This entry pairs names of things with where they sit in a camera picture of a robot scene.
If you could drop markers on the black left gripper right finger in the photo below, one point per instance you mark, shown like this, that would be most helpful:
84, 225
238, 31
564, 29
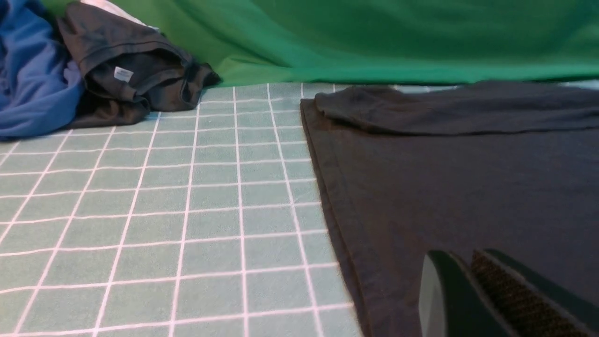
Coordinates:
532, 304

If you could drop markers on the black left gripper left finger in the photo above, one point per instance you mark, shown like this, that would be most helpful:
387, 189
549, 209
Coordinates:
452, 303

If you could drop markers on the dark gray long-sleeved shirt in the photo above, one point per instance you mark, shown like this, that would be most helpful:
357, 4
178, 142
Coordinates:
503, 165

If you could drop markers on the crumpled dark gray shirt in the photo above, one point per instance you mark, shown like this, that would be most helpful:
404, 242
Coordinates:
128, 69

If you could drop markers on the green grid cutting mat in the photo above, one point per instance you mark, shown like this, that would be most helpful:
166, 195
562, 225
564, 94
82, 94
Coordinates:
203, 223

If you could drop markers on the green backdrop cloth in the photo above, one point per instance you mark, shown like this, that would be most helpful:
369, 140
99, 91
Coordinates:
415, 42

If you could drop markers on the white folded cloth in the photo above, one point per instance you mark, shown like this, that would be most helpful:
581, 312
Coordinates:
116, 10

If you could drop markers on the blue garment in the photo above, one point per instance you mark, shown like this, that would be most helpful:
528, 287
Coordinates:
40, 85

